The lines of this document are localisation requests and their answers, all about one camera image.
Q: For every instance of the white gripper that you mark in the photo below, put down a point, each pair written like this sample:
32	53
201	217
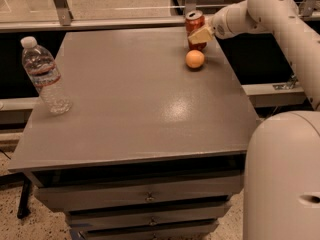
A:
222	26

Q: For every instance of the red coke can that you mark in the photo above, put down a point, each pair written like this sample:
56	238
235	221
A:
193	21

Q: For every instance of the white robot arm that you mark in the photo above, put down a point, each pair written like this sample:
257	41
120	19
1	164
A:
282	170

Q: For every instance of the orange fruit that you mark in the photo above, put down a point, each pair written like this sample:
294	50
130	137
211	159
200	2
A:
194	59

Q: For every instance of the grey drawer cabinet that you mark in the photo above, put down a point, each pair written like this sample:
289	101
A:
139	116

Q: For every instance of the top grey drawer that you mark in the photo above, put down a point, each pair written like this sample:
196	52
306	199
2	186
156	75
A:
76	198

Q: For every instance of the grey drawer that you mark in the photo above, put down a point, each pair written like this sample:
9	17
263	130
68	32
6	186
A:
154	232
76	198
149	216

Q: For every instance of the clear plastic water bottle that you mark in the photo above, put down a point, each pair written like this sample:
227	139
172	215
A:
44	74

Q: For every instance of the middle grey drawer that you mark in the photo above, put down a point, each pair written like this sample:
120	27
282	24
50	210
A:
149	216

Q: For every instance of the bottom grey drawer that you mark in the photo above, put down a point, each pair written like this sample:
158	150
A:
154	232

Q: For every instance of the black stand leg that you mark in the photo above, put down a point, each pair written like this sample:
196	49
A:
23	210

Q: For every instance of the metal railing frame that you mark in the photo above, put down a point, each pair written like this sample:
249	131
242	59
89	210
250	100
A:
39	15

